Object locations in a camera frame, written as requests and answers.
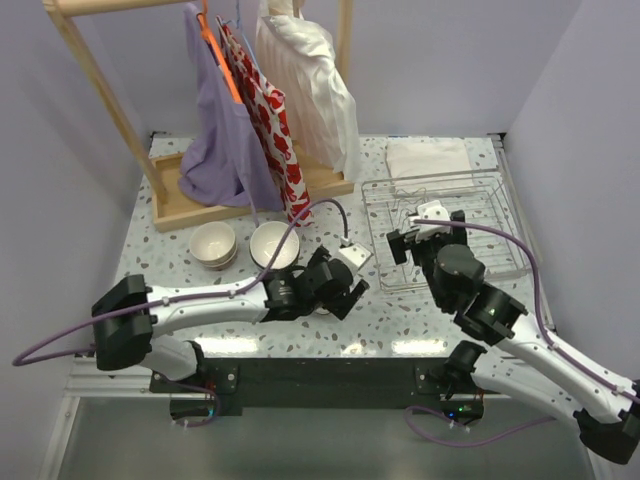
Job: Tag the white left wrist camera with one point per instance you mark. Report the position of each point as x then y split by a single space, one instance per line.
354 257

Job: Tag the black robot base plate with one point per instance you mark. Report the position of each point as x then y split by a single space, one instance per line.
306 383

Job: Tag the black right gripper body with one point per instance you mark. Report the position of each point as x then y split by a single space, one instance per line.
423 252

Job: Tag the orange clothes hanger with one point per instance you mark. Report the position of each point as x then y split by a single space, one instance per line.
212 42

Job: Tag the blue clothes hanger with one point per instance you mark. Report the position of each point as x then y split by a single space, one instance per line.
237 24

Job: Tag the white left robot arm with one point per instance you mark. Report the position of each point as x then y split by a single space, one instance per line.
135 322

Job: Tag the red white floral garment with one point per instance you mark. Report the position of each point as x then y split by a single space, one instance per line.
266 108

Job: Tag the white ceramic bowl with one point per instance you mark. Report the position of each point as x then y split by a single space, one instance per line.
265 240

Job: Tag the white pleated garment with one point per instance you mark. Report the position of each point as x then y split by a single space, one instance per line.
297 57

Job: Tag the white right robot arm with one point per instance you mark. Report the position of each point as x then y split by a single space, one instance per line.
507 348

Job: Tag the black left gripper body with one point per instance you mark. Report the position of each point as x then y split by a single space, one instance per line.
347 299

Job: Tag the red floral bowl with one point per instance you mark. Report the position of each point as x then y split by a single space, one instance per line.
220 265

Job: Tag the purple hanging garment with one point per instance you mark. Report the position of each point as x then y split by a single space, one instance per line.
225 164

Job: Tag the folded white cloth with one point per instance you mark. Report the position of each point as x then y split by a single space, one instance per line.
412 157

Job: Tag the wooden clothes rack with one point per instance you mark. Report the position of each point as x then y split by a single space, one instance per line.
171 208

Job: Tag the beige ceramic bowl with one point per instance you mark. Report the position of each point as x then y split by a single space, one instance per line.
213 243

